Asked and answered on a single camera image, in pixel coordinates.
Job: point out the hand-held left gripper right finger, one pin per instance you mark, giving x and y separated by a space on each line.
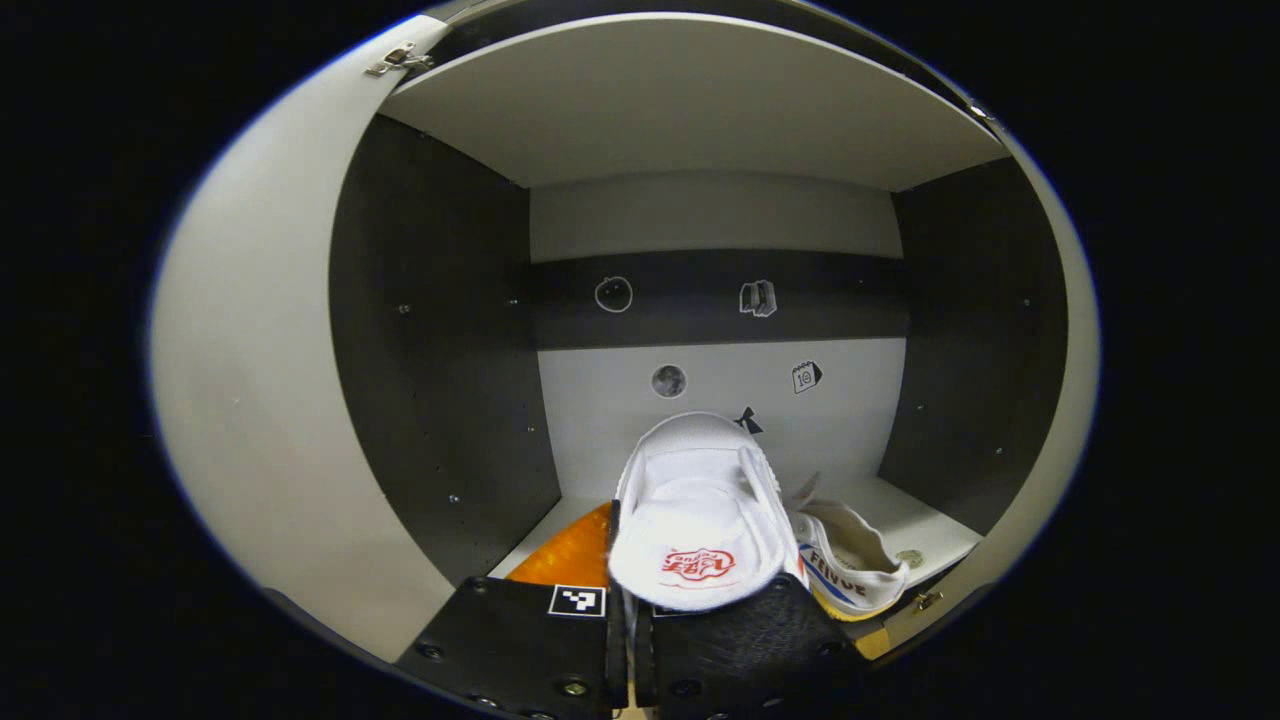
740 645

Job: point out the grey shoe cabinet door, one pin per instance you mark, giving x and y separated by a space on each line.
250 350
1065 450

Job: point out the white canvas shoe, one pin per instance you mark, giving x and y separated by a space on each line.
700 510
850 575

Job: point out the grey shoe cabinet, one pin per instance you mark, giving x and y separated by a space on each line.
700 100

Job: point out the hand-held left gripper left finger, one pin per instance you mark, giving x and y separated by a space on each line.
510 640

